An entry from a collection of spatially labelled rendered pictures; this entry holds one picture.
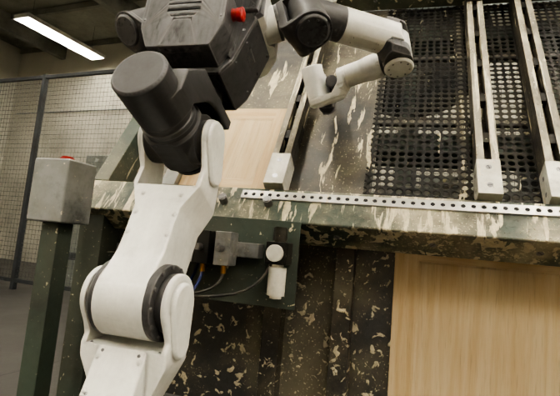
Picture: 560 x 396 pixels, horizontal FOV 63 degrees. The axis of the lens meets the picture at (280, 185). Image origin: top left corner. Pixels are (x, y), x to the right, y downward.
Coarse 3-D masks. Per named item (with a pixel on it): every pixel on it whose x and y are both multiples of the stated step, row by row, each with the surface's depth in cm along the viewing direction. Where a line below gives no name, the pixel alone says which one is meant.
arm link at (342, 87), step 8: (336, 72) 133; (344, 80) 132; (336, 88) 133; (344, 88) 132; (320, 96) 135; (328, 96) 134; (336, 96) 133; (344, 96) 135; (312, 104) 136; (320, 104) 136; (328, 104) 140
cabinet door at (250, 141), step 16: (240, 112) 170; (256, 112) 169; (272, 112) 167; (240, 128) 164; (256, 128) 163; (272, 128) 161; (240, 144) 159; (256, 144) 157; (272, 144) 155; (224, 160) 155; (240, 160) 153; (256, 160) 152; (192, 176) 152; (224, 176) 150; (240, 176) 148; (256, 176) 147
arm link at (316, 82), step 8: (320, 64) 137; (304, 72) 137; (312, 72) 135; (320, 72) 136; (304, 80) 138; (312, 80) 135; (320, 80) 136; (328, 80) 134; (336, 80) 134; (312, 88) 136; (320, 88) 135; (328, 88) 139; (312, 96) 136
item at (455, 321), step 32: (416, 256) 141; (416, 288) 140; (448, 288) 137; (480, 288) 135; (512, 288) 133; (544, 288) 131; (416, 320) 138; (448, 320) 136; (480, 320) 134; (512, 320) 132; (544, 320) 129; (416, 352) 137; (448, 352) 135; (480, 352) 133; (512, 352) 130; (544, 352) 128; (416, 384) 136; (448, 384) 134; (480, 384) 131; (512, 384) 129; (544, 384) 127
